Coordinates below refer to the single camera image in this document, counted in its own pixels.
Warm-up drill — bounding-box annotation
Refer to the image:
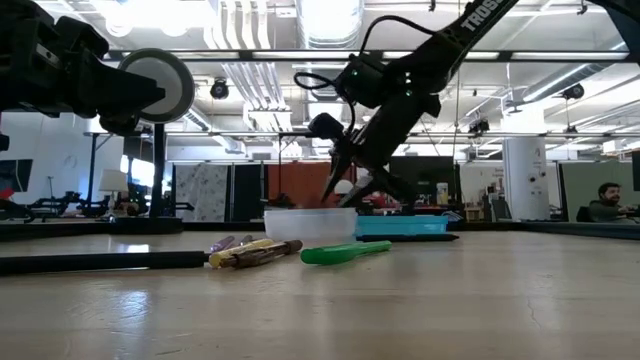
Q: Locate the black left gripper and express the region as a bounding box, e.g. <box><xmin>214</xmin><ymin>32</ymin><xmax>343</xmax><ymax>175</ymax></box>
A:
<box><xmin>29</xmin><ymin>44</ymin><xmax>167</xmax><ymax>137</ymax></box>

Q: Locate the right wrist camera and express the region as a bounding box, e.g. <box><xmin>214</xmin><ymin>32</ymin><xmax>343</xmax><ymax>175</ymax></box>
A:
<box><xmin>308</xmin><ymin>112</ymin><xmax>346</xmax><ymax>142</ymax></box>

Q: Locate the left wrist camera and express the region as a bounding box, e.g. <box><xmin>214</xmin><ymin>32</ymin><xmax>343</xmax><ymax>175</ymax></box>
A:
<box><xmin>53</xmin><ymin>16</ymin><xmax>110</xmax><ymax>61</ymax></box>

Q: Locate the person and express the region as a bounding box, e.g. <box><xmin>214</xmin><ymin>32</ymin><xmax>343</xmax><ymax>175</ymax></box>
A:
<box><xmin>587</xmin><ymin>182</ymin><xmax>640</xmax><ymax>224</ymax></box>

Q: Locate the black desk lamp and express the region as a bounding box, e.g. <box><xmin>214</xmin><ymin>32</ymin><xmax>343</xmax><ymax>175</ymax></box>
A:
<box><xmin>107</xmin><ymin>47</ymin><xmax>196</xmax><ymax>236</ymax></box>

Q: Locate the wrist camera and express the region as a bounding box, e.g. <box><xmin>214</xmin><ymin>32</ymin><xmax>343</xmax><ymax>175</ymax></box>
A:
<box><xmin>53</xmin><ymin>16</ymin><xmax>110</xmax><ymax>61</ymax></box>
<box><xmin>308</xmin><ymin>112</ymin><xmax>346</xmax><ymax>142</ymax></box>

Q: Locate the yellow marker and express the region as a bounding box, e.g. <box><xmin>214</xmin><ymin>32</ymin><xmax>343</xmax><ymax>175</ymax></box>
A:
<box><xmin>208</xmin><ymin>238</ymin><xmax>276</xmax><ymax>270</ymax></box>

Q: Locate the green partition panel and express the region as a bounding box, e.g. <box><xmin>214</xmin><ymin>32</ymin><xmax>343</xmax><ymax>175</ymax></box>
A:
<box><xmin>559</xmin><ymin>160</ymin><xmax>640</xmax><ymax>222</ymax></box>

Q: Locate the clear plastic supply box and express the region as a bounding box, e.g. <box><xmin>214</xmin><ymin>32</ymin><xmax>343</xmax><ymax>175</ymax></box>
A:
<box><xmin>263</xmin><ymin>207</ymin><xmax>359</xmax><ymax>245</ymax></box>

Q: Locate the grey patterned partition panel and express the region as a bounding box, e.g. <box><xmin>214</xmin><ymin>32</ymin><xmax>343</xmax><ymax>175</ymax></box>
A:
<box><xmin>174</xmin><ymin>163</ymin><xmax>229</xmax><ymax>223</ymax></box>

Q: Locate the black computer monitor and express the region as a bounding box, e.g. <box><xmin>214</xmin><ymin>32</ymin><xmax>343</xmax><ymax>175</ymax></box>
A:
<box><xmin>389</xmin><ymin>155</ymin><xmax>457</xmax><ymax>202</ymax></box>

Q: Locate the white round column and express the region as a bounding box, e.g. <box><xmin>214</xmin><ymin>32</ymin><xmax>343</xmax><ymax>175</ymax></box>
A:
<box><xmin>502</xmin><ymin>137</ymin><xmax>550</xmax><ymax>222</ymax></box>

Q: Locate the white shade table lamp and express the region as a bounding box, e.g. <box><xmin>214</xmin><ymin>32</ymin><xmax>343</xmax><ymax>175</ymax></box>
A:
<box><xmin>98</xmin><ymin>168</ymin><xmax>130</xmax><ymax>217</ymax></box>

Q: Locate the teal plastic pencil case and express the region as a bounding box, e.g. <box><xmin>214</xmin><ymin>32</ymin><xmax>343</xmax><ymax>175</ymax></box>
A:
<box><xmin>354</xmin><ymin>214</ymin><xmax>450</xmax><ymax>237</ymax></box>

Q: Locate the purple pen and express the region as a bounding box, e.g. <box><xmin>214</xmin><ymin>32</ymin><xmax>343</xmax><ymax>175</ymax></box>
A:
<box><xmin>209</xmin><ymin>233</ymin><xmax>254</xmax><ymax>254</ymax></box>

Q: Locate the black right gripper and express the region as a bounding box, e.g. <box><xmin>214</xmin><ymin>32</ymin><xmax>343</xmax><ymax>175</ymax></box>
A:
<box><xmin>321</xmin><ymin>92</ymin><xmax>442</xmax><ymax>209</ymax></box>

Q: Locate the black aluminium table frame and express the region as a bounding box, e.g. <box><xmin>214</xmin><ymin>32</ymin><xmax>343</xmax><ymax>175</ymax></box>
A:
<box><xmin>0</xmin><ymin>218</ymin><xmax>640</xmax><ymax>242</ymax></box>

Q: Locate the thin black pen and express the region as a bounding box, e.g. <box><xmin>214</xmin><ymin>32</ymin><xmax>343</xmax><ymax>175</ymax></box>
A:
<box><xmin>355</xmin><ymin>233</ymin><xmax>460</xmax><ymax>244</ymax></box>

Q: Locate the black overhead beam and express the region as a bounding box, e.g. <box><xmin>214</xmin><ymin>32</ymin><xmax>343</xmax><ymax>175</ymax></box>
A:
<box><xmin>102</xmin><ymin>49</ymin><xmax>640</xmax><ymax>63</ymax></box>

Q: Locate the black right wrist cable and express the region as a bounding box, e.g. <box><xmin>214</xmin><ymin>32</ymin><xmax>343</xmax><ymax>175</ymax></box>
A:
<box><xmin>293</xmin><ymin>14</ymin><xmax>437</xmax><ymax>132</ymax></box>

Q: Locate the green marker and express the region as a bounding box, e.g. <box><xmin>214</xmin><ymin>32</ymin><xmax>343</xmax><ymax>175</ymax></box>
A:
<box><xmin>299</xmin><ymin>240</ymin><xmax>393</xmax><ymax>266</ymax></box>

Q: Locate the orange partition panel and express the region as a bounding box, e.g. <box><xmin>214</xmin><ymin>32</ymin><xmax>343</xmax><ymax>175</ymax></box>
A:
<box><xmin>267</xmin><ymin>162</ymin><xmax>357</xmax><ymax>209</ymax></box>

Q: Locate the thick black marker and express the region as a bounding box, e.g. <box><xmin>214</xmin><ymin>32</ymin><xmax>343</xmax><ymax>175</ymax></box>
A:
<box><xmin>0</xmin><ymin>251</ymin><xmax>210</xmax><ymax>277</ymax></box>

